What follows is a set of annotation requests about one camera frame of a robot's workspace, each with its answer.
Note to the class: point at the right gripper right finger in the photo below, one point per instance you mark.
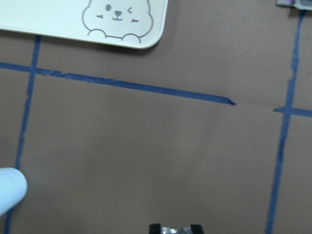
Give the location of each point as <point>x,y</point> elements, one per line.
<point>196,229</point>

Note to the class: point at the grey folded cloth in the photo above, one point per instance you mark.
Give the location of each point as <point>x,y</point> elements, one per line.
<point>298,4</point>

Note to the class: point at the cream bear serving tray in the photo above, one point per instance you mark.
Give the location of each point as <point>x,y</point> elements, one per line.
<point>136,24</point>

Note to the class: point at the clear ice cube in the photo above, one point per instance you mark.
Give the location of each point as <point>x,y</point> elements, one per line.
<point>167,230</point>

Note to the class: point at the light blue plastic cup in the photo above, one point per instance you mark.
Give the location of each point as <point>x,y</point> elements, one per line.
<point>13,188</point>

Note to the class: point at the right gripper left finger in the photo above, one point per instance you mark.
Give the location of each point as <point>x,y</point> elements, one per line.
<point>155,228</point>

